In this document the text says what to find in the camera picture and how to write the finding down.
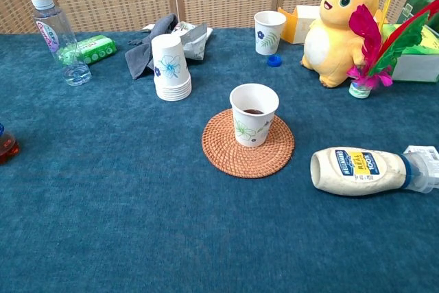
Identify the orange and white carton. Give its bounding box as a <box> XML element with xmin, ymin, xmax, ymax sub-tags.
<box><xmin>277</xmin><ymin>5</ymin><xmax>322</xmax><ymax>45</ymax></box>

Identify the crumpled white snack bag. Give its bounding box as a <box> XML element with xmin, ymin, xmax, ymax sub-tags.
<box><xmin>171</xmin><ymin>21</ymin><xmax>214</xmax><ymax>61</ymax></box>

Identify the small white labelled box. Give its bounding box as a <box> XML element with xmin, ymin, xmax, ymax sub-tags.
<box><xmin>403</xmin><ymin>145</ymin><xmax>439</xmax><ymax>163</ymax></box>

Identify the stack of inverted paper cups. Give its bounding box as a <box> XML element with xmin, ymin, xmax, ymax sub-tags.
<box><xmin>151</xmin><ymin>33</ymin><xmax>192</xmax><ymax>102</ymax></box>

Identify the box of green tea sachets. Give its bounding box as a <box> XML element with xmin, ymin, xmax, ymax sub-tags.
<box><xmin>396</xmin><ymin>0</ymin><xmax>439</xmax><ymax>30</ymax></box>

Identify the paper cup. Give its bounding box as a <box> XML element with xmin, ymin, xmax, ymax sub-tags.
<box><xmin>229</xmin><ymin>82</ymin><xmax>280</xmax><ymax>148</ymax></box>
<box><xmin>253</xmin><ymin>10</ymin><xmax>287</xmax><ymax>56</ymax></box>

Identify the white mayonnaise squeeze bottle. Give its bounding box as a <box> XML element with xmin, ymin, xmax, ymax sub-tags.
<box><xmin>310</xmin><ymin>146</ymin><xmax>439</xmax><ymax>197</ymax></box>

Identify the clear water bottle white cap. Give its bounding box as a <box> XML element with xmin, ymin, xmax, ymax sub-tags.
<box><xmin>29</xmin><ymin>0</ymin><xmax>93</xmax><ymax>87</ymax></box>

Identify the blue table cloth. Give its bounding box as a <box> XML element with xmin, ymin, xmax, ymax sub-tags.
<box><xmin>0</xmin><ymin>27</ymin><xmax>439</xmax><ymax>293</ymax></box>

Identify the bottle of brown tea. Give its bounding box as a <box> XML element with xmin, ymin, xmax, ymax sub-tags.
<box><xmin>0</xmin><ymin>123</ymin><xmax>21</xmax><ymax>166</ymax></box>

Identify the green tissue box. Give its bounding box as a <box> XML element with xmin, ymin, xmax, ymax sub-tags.
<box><xmin>380</xmin><ymin>23</ymin><xmax>439</xmax><ymax>84</ymax></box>

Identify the green tissue pack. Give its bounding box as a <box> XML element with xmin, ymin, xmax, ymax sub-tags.
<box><xmin>56</xmin><ymin>34</ymin><xmax>117</xmax><ymax>67</ymax></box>

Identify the colourful feather shuttlecock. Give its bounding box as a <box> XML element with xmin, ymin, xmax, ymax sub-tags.
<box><xmin>346</xmin><ymin>0</ymin><xmax>439</xmax><ymax>99</ymax></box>

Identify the round woven rattan coaster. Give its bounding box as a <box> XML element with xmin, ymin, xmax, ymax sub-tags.
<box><xmin>201</xmin><ymin>108</ymin><xmax>296</xmax><ymax>180</ymax></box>

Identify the yellow plush toy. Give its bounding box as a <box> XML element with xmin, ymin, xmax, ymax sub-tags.
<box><xmin>300</xmin><ymin>0</ymin><xmax>383</xmax><ymax>89</ymax></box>

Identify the grey cloth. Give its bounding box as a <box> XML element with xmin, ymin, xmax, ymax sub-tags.
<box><xmin>124</xmin><ymin>13</ymin><xmax>179</xmax><ymax>80</ymax></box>

